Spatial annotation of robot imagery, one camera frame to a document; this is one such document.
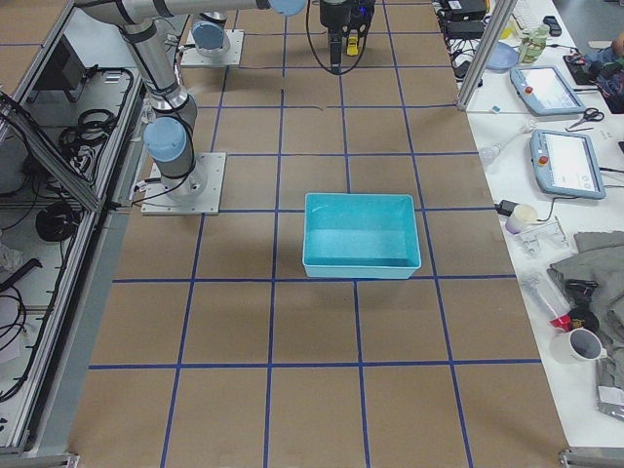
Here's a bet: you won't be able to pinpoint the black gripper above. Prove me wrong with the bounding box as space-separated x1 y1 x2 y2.
319 0 375 66

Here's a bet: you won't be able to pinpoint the yellow toy beetle car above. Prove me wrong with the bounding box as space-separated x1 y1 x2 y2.
345 29 360 57

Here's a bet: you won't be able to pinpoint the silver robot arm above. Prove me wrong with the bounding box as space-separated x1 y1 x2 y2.
75 1 206 198
178 1 375 75

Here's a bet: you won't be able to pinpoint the light blue plate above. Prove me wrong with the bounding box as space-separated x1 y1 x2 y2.
486 42 519 73

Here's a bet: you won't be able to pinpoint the light blue plastic bin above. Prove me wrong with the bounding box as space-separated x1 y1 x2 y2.
302 193 421 280

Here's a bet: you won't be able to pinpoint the far teach pendant tablet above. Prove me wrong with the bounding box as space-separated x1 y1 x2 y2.
509 66 586 116

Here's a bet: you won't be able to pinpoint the teach pendant tablet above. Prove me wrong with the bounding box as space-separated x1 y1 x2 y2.
509 66 586 116
529 129 605 200

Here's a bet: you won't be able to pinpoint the near teach pendant tablet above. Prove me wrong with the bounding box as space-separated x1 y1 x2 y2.
529 129 605 200

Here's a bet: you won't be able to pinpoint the scissors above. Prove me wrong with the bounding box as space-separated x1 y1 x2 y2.
565 107 605 132

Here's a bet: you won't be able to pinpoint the grey cloth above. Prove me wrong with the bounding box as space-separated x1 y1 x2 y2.
548 231 623 346

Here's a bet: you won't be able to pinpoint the white mug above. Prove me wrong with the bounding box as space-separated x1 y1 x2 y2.
550 329 607 364

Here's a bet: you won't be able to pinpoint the aluminium frame post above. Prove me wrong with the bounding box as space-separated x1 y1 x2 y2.
456 0 517 111

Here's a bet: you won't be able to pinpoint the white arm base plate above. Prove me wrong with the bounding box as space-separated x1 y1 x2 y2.
140 152 226 215
180 29 244 68

